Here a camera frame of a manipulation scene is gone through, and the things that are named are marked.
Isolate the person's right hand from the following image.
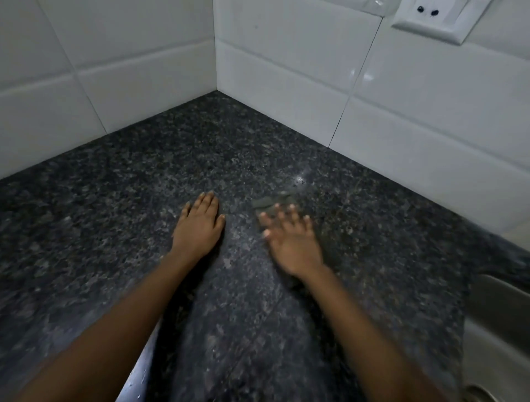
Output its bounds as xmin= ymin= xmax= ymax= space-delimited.
xmin=258 ymin=203 xmax=326 ymax=281

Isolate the person's left hand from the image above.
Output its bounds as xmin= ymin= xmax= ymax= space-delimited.
xmin=171 ymin=192 xmax=226 ymax=262

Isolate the dark grey cleaning cloth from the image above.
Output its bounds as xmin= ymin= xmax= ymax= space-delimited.
xmin=251 ymin=190 xmax=299 ymax=226

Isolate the person's left forearm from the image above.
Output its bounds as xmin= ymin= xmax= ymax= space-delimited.
xmin=16 ymin=250 xmax=204 ymax=402

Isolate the person's right forearm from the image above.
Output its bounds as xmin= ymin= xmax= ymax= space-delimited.
xmin=300 ymin=265 xmax=448 ymax=402

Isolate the black speckled granite countertop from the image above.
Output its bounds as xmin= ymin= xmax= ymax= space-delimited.
xmin=0 ymin=90 xmax=530 ymax=402

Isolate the stainless steel sink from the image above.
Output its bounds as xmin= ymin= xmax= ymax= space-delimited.
xmin=462 ymin=273 xmax=530 ymax=402

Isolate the white wall socket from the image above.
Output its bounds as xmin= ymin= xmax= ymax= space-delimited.
xmin=391 ymin=0 xmax=494 ymax=45

